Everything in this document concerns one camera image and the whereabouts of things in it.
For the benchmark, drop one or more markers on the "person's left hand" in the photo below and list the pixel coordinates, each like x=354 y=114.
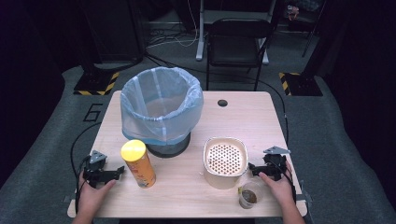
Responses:
x=90 y=199

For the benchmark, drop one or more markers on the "person's right hand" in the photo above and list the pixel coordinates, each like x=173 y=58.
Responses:
x=281 y=189

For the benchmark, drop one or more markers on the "dark cabinet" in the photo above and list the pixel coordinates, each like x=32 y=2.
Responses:
x=115 y=31

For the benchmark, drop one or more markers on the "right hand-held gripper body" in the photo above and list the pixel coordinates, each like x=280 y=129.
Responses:
x=275 y=165

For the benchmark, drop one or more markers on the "black yellow striped base plate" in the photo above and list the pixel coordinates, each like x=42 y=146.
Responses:
x=93 y=84
x=302 y=84

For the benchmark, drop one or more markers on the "black folding chair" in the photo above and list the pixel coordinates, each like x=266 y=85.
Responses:
x=238 y=46

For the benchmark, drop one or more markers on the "black mesh waste bin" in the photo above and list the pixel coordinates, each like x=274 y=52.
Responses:
x=168 y=151

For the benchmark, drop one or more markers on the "orange chip can yellow lid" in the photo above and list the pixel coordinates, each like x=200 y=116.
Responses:
x=141 y=171

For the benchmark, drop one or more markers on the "beige container with perforated strainer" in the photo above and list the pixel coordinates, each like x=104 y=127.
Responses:
x=221 y=182

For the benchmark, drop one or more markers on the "grey metal table bracket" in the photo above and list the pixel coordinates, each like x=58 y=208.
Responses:
x=306 y=196

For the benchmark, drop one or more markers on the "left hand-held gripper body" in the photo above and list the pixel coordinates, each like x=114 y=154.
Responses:
x=95 y=172

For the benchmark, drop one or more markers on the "clear plastic cup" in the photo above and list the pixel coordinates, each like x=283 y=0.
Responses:
x=249 y=199

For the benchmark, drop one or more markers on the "black stand leg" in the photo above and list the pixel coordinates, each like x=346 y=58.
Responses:
x=311 y=37

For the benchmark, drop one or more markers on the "bin with blue bag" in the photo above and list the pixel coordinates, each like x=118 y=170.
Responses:
x=137 y=124

